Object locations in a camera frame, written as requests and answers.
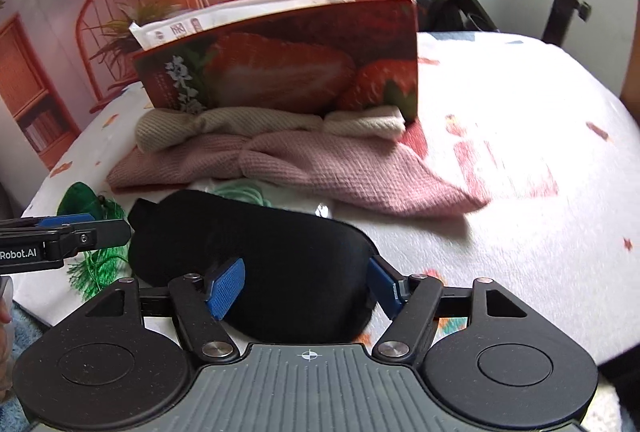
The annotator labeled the white knit headband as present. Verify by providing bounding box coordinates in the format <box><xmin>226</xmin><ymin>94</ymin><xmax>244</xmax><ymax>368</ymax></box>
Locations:
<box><xmin>322</xmin><ymin>106</ymin><xmax>406</xmax><ymax>143</ymax></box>

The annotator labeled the black eye mask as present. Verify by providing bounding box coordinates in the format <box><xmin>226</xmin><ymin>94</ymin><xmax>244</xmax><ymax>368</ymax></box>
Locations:
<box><xmin>127</xmin><ymin>189</ymin><xmax>378</xmax><ymax>344</ymax></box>

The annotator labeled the pink knit headband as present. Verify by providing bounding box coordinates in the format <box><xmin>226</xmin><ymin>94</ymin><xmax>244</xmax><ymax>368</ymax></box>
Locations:
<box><xmin>107</xmin><ymin>129</ymin><xmax>493</xmax><ymax>219</ymax></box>

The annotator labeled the green tasselled mesh pouch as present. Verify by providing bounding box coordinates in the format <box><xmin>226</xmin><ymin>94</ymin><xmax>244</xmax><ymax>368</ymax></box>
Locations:
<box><xmin>57</xmin><ymin>182</ymin><xmax>133</xmax><ymax>300</ymax></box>

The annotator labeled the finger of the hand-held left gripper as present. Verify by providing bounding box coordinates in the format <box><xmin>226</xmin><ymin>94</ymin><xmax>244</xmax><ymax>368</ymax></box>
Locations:
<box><xmin>0</xmin><ymin>214</ymin><xmax>95</xmax><ymax>231</ymax></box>
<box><xmin>47</xmin><ymin>218</ymin><xmax>132</xmax><ymax>257</ymax></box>

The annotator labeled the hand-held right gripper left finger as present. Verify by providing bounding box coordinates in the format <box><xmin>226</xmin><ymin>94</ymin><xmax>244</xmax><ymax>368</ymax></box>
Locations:
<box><xmin>75</xmin><ymin>258</ymin><xmax>247</xmax><ymax>362</ymax></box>

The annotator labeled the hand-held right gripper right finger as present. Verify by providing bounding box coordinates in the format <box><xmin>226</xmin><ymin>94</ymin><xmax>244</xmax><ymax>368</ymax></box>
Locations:
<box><xmin>367</xmin><ymin>256</ymin><xmax>537</xmax><ymax>362</ymax></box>

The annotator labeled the beige knit headband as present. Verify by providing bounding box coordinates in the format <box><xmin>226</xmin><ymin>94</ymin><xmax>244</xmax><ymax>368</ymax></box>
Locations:
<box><xmin>136</xmin><ymin>106</ymin><xmax>328</xmax><ymax>153</ymax></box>

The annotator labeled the white printed packet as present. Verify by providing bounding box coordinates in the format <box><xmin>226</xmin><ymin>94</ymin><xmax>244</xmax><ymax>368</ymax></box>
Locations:
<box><xmin>129</xmin><ymin>6</ymin><xmax>226</xmax><ymax>51</ymax></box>

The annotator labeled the mint green cord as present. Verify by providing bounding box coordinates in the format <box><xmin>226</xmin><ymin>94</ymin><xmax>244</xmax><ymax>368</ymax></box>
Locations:
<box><xmin>207</xmin><ymin>179</ymin><xmax>274</xmax><ymax>209</ymax></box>

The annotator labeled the red strawberry print box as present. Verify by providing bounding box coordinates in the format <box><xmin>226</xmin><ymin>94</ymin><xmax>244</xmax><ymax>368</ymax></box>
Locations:
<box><xmin>132</xmin><ymin>0</ymin><xmax>420</xmax><ymax>123</ymax></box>

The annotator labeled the blue fuzzy cloth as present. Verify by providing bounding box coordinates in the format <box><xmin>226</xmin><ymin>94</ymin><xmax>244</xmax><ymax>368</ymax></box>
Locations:
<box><xmin>7</xmin><ymin>302</ymin><xmax>56</xmax><ymax>358</ymax></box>

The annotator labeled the plain white packet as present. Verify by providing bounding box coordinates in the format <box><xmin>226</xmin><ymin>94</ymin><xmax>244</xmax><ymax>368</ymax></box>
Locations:
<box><xmin>200</xmin><ymin>0</ymin><xmax>361</xmax><ymax>20</ymax></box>

